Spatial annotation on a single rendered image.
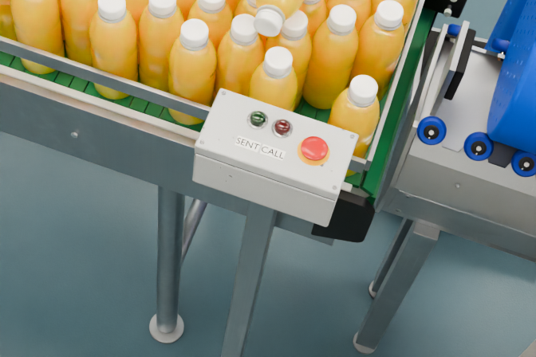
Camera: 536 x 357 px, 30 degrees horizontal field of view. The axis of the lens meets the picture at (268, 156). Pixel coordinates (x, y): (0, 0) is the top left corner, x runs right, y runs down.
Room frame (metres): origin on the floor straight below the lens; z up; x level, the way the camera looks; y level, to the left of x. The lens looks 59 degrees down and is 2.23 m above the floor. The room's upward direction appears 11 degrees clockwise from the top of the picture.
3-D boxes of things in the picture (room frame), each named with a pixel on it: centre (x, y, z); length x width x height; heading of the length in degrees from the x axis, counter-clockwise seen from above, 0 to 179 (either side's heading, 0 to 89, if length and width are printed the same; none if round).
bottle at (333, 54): (0.93, -0.07, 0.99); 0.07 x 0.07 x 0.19
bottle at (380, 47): (0.96, -0.13, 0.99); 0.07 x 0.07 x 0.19
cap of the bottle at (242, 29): (0.88, 0.07, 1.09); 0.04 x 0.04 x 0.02
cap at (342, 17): (0.93, -0.07, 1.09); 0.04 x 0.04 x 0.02
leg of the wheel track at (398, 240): (1.02, -0.33, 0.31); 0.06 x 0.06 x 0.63; 81
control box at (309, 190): (0.70, -0.01, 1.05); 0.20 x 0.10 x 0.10; 81
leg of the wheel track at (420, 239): (0.88, -0.31, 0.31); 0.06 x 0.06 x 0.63; 81
